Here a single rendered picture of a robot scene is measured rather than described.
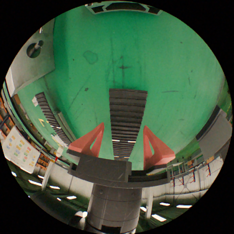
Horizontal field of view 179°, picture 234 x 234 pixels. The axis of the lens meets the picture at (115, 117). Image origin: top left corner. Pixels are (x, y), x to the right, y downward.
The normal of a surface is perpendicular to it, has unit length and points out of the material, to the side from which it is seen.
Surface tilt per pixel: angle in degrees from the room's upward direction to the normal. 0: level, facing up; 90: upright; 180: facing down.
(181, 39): 0
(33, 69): 90
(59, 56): 0
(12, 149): 90
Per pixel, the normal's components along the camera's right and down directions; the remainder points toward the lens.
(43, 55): 0.99, 0.07
